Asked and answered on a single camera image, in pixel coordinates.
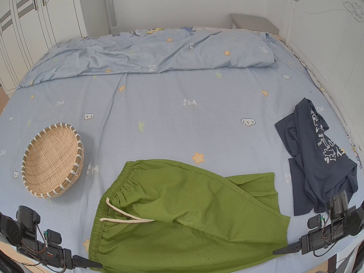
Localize grey bedside table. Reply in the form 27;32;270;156
229;14;280;36

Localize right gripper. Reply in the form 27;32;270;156
300;224;342;256

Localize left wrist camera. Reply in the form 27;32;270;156
46;229;62;247

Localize green shorts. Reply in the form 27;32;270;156
88;159;291;273

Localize pale blue quilt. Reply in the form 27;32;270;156
16;27;280;90

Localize white wardrobe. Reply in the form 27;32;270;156
0;0;88;94

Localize dark blue printed T-shirt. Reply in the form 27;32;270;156
274;97;359;216

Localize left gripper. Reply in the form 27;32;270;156
46;245;74;270

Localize bed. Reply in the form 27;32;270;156
0;0;364;273

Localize round woven basket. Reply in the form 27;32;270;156
21;123;85;200

